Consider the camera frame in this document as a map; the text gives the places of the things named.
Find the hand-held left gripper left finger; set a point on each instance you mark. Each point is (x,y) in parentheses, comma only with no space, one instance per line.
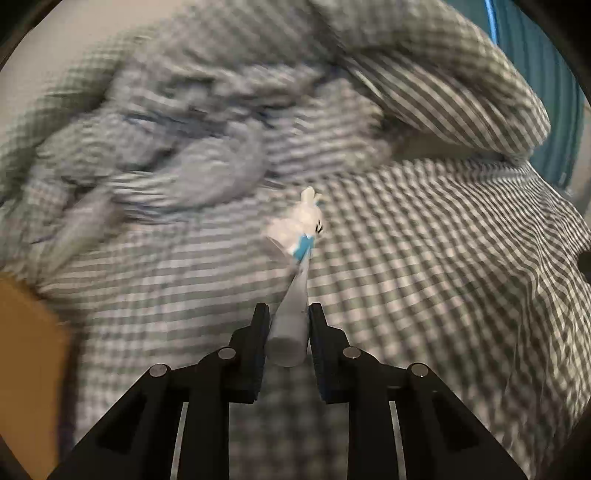
(259,332)

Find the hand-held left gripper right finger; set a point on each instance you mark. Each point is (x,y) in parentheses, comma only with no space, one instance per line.
(319,332)

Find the white tube with rabbit print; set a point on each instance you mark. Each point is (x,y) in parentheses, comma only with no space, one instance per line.
(291,323)

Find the brown cardboard box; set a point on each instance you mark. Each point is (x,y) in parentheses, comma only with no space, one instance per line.
(27,369)

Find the grey gingham bed sheet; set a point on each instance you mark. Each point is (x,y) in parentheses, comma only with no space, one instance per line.
(438,258)

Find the grey gingham duvet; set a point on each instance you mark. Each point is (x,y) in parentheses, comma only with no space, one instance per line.
(231,92)

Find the teal curtain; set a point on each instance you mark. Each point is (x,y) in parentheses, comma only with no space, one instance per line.
(545,60)

